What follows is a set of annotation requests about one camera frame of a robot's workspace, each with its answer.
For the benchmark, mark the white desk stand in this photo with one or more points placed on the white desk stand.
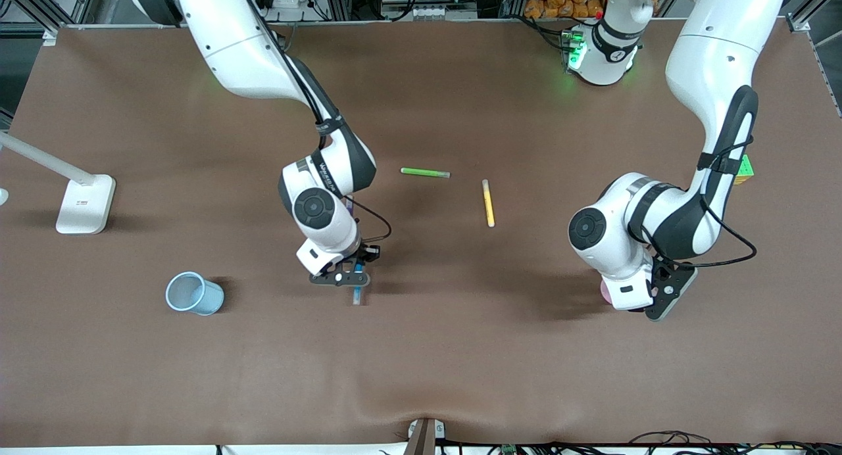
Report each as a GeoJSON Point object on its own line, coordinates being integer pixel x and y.
{"type": "Point", "coordinates": [85, 205]}

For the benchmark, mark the green marker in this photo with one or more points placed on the green marker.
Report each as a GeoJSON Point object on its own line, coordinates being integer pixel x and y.
{"type": "Point", "coordinates": [424, 172]}

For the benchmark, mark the aluminium frame profile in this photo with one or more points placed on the aluminium frame profile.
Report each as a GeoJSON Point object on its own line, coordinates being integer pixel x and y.
{"type": "Point", "coordinates": [806, 18]}

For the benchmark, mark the colourful puzzle cube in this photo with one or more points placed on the colourful puzzle cube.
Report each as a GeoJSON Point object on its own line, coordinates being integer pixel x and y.
{"type": "Point", "coordinates": [745, 169]}

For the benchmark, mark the small green circuit board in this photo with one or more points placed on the small green circuit board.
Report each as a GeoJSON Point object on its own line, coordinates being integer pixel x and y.
{"type": "Point", "coordinates": [508, 450]}

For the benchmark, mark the metal table edge bracket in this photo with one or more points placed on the metal table edge bracket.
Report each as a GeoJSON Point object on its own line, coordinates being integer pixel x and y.
{"type": "Point", "coordinates": [424, 436]}

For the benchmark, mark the grey equipment box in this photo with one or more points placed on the grey equipment box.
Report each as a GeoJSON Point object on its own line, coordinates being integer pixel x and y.
{"type": "Point", "coordinates": [427, 1]}

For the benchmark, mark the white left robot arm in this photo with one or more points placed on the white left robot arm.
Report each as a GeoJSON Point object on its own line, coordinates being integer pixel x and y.
{"type": "Point", "coordinates": [717, 47]}

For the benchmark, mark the blue marker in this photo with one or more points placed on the blue marker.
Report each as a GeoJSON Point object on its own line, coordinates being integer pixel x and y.
{"type": "Point", "coordinates": [358, 296]}

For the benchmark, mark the pink mesh cup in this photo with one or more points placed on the pink mesh cup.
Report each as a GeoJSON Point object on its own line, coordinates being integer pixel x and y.
{"type": "Point", "coordinates": [605, 294]}

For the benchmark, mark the pile of orange items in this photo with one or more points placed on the pile of orange items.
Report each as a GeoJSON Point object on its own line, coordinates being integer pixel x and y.
{"type": "Point", "coordinates": [559, 1]}

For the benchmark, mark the light blue mesh cup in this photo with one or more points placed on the light blue mesh cup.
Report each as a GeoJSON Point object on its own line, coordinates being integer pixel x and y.
{"type": "Point", "coordinates": [209, 301]}

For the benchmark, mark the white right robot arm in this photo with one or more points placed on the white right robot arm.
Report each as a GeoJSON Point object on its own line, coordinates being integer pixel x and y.
{"type": "Point", "coordinates": [230, 34]}

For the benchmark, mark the yellow marker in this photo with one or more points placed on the yellow marker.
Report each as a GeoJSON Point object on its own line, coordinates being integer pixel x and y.
{"type": "Point", "coordinates": [488, 205]}

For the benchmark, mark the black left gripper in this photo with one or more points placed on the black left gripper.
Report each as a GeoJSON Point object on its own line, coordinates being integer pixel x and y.
{"type": "Point", "coordinates": [662, 272]}

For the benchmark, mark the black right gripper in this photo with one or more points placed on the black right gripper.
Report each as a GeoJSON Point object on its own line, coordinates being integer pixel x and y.
{"type": "Point", "coordinates": [361, 253]}

